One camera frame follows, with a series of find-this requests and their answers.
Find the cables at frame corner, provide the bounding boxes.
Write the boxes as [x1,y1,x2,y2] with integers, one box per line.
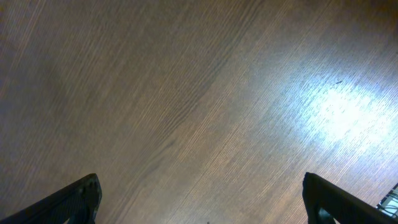
[376,183,398,218]

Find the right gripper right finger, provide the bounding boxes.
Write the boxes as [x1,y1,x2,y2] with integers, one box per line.
[302,172,397,224]

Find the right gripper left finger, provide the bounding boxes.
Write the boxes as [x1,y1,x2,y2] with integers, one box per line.
[1,174,102,224]

